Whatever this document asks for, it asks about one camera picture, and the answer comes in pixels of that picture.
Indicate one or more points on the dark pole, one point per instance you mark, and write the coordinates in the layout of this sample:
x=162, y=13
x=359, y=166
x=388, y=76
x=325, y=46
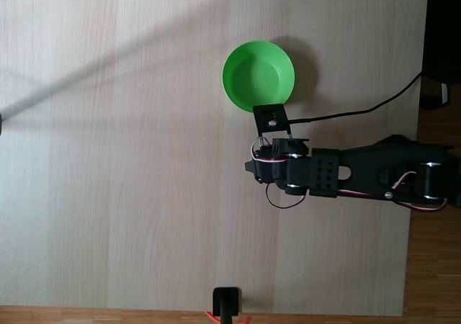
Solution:
x=1, y=124

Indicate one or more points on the orange clamp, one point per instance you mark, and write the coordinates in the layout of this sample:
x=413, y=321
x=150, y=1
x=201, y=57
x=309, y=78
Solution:
x=210, y=316

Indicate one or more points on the green plastic bowl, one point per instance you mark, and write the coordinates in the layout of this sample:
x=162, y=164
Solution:
x=257, y=75

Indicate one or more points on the black gripper camera mount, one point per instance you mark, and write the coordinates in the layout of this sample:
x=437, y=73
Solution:
x=270, y=117

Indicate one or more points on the white label strip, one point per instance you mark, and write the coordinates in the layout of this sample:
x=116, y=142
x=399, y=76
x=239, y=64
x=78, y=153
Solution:
x=445, y=93

